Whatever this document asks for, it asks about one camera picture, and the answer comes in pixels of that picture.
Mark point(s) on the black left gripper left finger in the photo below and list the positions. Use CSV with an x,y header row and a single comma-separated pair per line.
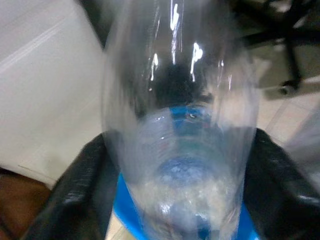
x,y
80,190

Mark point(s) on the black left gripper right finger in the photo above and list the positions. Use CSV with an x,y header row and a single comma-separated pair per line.
x,y
280,195

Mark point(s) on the clear plastic bottle blue label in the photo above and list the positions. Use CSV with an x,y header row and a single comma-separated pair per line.
x,y
180,155

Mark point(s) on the brown wooden furniture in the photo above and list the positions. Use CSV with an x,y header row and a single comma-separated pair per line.
x,y
20,202

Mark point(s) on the black office chair base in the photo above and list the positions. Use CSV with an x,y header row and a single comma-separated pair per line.
x,y
287,37

